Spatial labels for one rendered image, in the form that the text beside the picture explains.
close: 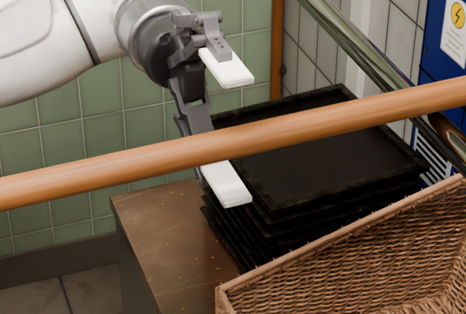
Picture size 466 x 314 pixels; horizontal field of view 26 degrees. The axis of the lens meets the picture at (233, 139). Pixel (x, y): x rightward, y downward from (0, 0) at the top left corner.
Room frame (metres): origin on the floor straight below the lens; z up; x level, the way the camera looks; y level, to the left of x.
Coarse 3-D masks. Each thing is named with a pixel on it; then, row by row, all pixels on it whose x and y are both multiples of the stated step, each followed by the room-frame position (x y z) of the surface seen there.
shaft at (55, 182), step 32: (384, 96) 0.85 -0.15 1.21; (416, 96) 0.85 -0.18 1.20; (448, 96) 0.86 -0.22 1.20; (224, 128) 0.79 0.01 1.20; (256, 128) 0.79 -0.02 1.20; (288, 128) 0.80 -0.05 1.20; (320, 128) 0.81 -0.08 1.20; (352, 128) 0.82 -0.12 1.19; (96, 160) 0.74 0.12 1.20; (128, 160) 0.74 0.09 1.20; (160, 160) 0.75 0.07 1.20; (192, 160) 0.76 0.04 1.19; (224, 160) 0.78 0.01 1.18; (0, 192) 0.70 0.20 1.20; (32, 192) 0.71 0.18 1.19; (64, 192) 0.72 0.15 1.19
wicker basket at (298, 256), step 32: (448, 192) 1.22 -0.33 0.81; (352, 224) 1.17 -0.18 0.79; (384, 224) 1.19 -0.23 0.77; (416, 224) 1.20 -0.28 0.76; (448, 224) 1.23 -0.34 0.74; (288, 256) 1.13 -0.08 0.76; (320, 256) 1.15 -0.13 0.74; (352, 256) 1.17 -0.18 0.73; (384, 256) 1.19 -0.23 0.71; (416, 256) 1.20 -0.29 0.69; (448, 256) 1.23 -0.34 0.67; (224, 288) 1.09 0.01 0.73; (256, 288) 1.11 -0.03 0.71; (288, 288) 1.13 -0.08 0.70; (320, 288) 1.15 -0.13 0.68; (352, 288) 1.17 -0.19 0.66; (384, 288) 1.19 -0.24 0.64; (416, 288) 1.21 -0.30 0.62; (448, 288) 1.23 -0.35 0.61
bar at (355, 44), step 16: (304, 0) 1.15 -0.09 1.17; (320, 0) 1.13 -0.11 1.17; (320, 16) 1.10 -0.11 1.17; (336, 16) 1.08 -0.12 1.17; (336, 32) 1.06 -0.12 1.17; (352, 32) 1.04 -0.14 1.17; (352, 48) 1.02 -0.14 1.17; (368, 48) 1.00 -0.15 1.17; (368, 64) 0.98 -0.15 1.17; (384, 64) 0.97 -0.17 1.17; (384, 80) 0.95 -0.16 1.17; (400, 80) 0.93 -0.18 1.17; (432, 128) 0.85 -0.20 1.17; (448, 128) 0.84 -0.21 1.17; (448, 144) 0.82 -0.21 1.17; (464, 144) 0.81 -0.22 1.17; (448, 160) 0.81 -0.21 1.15; (464, 160) 0.79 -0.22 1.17; (464, 176) 0.79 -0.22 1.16
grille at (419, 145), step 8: (416, 128) 1.49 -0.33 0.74; (416, 136) 1.49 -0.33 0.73; (424, 136) 1.46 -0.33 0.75; (416, 144) 1.49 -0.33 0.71; (424, 144) 1.46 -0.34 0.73; (432, 144) 1.44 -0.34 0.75; (424, 152) 1.46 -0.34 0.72; (432, 152) 1.44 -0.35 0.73; (432, 160) 1.43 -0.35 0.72; (440, 160) 1.41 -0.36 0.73; (432, 168) 1.43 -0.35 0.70; (440, 168) 1.41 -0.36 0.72; (448, 168) 1.39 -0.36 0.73; (424, 176) 1.45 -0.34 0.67; (432, 176) 1.43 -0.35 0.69; (440, 176) 1.40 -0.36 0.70; (448, 176) 1.38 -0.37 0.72; (432, 184) 1.43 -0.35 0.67
